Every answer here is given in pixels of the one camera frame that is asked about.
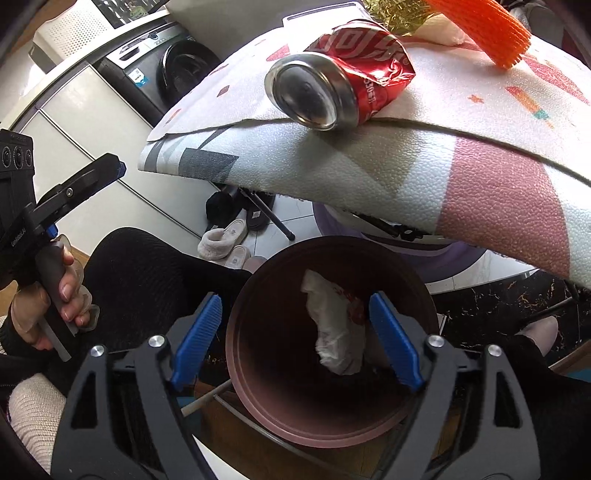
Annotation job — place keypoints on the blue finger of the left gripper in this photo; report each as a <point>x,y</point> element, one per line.
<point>121,169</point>

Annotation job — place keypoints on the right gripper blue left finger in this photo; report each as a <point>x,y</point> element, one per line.
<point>190,338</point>

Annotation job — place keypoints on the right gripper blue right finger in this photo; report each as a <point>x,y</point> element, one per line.
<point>402,354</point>

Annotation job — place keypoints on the gold foil wrapper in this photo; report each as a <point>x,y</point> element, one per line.
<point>401,17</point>

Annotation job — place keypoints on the brown round trash bin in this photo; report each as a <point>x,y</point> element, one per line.
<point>302,353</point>

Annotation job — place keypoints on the person's left hand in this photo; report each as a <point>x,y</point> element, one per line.
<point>31,303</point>

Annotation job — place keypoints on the crumpled white tissue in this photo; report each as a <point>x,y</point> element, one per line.
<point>340,319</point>

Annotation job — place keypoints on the white cabinet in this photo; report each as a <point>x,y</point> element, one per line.
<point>76,117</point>

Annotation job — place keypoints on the fluffy beige slipper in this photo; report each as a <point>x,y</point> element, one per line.
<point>217,243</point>

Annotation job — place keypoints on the dark grey washing machine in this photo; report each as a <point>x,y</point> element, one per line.
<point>153,71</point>

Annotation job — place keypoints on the black slipper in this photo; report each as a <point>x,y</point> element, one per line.
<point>256,220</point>

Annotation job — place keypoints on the white perforated laundry basket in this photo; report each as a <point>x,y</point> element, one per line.
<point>66,34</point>

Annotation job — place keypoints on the crushed red soda can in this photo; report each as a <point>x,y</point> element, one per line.
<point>343,79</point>

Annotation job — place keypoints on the white cartoon print mat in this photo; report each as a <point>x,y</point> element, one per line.
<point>541,105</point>

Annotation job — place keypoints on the orange foam fruit net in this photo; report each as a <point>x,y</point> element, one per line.
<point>495,31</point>

